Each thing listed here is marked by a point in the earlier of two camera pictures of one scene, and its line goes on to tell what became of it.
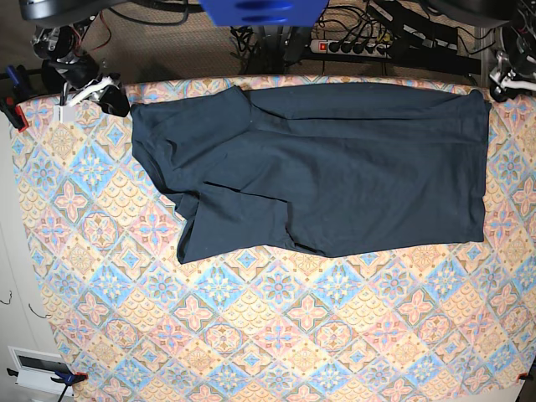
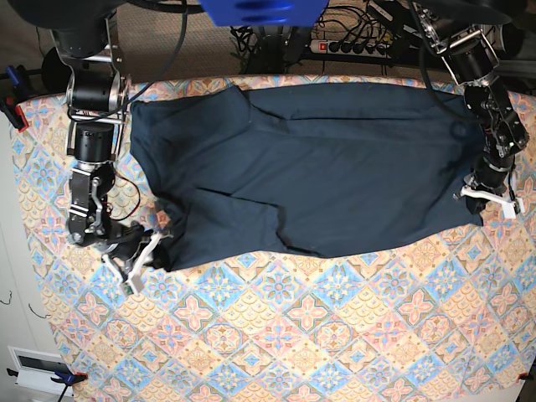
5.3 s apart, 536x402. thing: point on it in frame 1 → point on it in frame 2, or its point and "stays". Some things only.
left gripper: [78, 72] → [124, 244]
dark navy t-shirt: [320, 167] stays
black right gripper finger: [501, 94] → [488, 175]
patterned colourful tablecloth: [451, 322] stays
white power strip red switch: [373, 50] stays
